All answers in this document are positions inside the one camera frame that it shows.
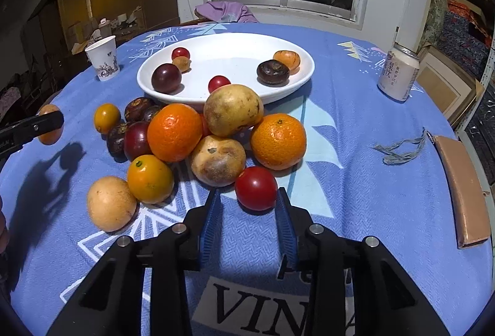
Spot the white beverage can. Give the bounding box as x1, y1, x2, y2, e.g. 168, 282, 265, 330
377, 46, 420, 102

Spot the small orange citrus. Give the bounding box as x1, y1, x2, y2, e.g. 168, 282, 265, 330
127, 154, 174, 204
94, 103, 122, 134

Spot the tan leather wallet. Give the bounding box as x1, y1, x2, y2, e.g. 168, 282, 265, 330
436, 135, 491, 249

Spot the stack of patterned boxes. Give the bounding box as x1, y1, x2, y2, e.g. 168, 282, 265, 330
441, 0, 495, 69

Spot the white plate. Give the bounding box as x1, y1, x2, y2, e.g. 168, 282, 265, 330
137, 33, 315, 107

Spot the tan round passion fruit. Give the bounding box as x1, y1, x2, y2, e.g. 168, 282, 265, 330
87, 176, 137, 232

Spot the yellow speckled passion fruit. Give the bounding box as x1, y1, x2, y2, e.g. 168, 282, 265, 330
203, 84, 265, 138

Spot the dark brown mangosteen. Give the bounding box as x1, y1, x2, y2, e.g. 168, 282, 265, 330
141, 105, 165, 124
257, 60, 291, 86
124, 97, 155, 122
107, 122, 132, 162

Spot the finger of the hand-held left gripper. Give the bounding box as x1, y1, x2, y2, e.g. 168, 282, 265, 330
0, 111, 64, 160

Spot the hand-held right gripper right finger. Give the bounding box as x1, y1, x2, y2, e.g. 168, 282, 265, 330
275, 187, 451, 336

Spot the patterned canvas panel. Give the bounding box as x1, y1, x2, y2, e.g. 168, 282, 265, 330
425, 0, 451, 48

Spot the striped orange fruit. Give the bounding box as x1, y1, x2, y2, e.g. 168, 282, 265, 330
273, 50, 301, 74

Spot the white board panel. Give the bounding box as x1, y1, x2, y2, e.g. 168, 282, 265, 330
396, 0, 418, 50

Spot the small open cardboard box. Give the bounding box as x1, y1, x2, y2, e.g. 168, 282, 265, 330
70, 20, 99, 54

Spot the large orange mandarin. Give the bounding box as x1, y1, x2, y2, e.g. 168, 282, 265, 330
147, 103, 204, 163
250, 113, 307, 171

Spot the grey frayed string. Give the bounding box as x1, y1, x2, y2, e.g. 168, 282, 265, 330
372, 128, 436, 165

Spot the printed paper cup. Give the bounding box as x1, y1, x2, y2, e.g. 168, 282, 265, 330
84, 36, 121, 82

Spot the wooden picture frame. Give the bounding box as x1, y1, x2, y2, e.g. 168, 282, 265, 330
414, 46, 486, 124

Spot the tan oval fruit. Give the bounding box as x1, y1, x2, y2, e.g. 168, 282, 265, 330
37, 104, 63, 145

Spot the wrinkled brown passion fruit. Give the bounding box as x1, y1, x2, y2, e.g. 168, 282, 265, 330
190, 135, 247, 187

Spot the white metal shelf rack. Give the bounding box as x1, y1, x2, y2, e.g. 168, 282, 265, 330
443, 0, 495, 182

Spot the purple cloth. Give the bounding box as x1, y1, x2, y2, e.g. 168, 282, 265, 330
194, 1, 259, 24

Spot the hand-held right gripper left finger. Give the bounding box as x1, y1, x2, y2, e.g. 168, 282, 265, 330
46, 188, 222, 336

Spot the dark purple plum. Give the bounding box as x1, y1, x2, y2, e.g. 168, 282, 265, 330
151, 63, 182, 94
124, 121, 153, 162

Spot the blue printed tablecloth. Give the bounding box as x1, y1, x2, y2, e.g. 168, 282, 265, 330
0, 23, 495, 336

